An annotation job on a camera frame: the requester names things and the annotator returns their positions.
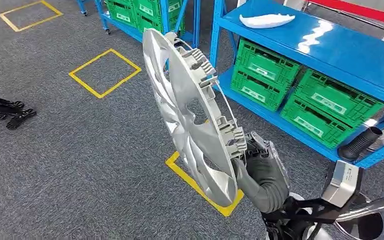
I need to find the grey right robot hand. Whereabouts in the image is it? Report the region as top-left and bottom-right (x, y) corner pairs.
(232, 131), (291, 214)

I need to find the silver wheel hubcap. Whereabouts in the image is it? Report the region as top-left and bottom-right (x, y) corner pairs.
(142, 28), (248, 209)

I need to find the blue steel shelf rack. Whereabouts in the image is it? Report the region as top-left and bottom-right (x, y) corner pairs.
(208, 0), (384, 170)
(76, 0), (89, 17)
(94, 0), (201, 49)

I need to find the white plastic car part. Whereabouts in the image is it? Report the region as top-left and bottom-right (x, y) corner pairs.
(238, 13), (296, 30)

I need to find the red barrier belt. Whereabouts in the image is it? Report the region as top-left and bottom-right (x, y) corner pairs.
(306, 0), (384, 28)

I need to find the black chair base with casters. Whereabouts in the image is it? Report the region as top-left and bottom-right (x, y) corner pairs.
(0, 80), (37, 131)

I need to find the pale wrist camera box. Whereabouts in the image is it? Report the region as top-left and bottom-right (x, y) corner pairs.
(321, 160), (364, 210)

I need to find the black ribbed rubber hose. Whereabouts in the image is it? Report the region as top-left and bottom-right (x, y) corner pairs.
(337, 126), (384, 163)

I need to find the chrome stanchion post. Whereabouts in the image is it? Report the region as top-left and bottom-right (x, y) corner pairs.
(331, 191), (384, 240)

